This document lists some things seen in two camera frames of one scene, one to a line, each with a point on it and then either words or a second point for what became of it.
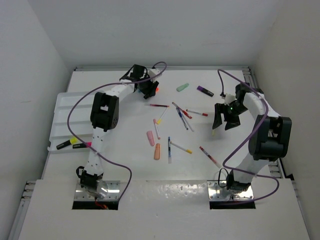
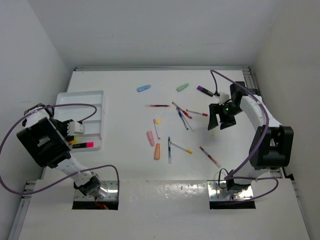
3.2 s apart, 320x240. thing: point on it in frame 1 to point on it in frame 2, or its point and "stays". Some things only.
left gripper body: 146,86 to 62,128
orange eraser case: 157,152 stays
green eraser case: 182,87 stays
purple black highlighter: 205,91 stays
